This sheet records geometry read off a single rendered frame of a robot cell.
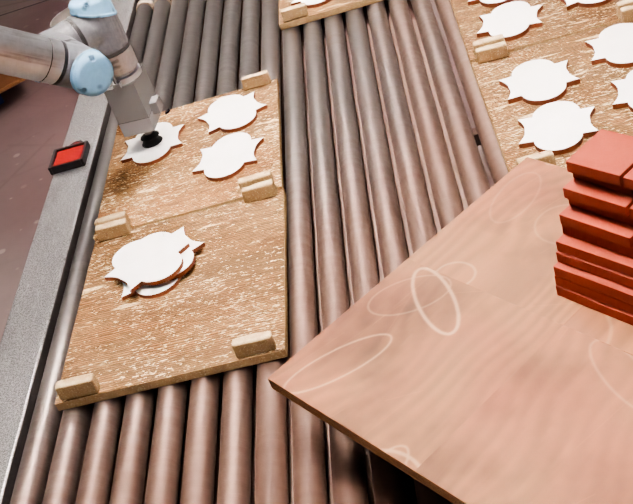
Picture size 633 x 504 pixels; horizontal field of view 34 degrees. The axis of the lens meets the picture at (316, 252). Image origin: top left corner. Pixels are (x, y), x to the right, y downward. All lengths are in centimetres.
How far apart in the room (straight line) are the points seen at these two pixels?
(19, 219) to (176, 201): 228
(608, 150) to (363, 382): 38
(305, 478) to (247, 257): 47
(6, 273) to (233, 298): 230
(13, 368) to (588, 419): 94
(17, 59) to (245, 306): 54
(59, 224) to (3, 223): 213
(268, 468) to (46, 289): 66
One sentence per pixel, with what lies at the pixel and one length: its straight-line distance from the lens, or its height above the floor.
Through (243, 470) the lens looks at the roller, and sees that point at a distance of 133.
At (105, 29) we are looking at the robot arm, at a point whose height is 120.
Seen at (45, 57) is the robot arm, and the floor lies 126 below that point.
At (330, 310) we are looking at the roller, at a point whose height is 92.
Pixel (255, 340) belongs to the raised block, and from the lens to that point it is 142.
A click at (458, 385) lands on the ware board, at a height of 104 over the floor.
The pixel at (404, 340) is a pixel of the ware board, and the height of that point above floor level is 104.
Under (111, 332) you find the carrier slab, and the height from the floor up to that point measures 94.
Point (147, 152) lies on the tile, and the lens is 202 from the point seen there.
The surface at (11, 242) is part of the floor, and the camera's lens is 396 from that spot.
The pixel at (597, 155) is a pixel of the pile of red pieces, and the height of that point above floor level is 121.
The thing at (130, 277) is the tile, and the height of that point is 96.
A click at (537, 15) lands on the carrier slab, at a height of 94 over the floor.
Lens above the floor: 185
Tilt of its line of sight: 35 degrees down
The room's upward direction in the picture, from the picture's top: 20 degrees counter-clockwise
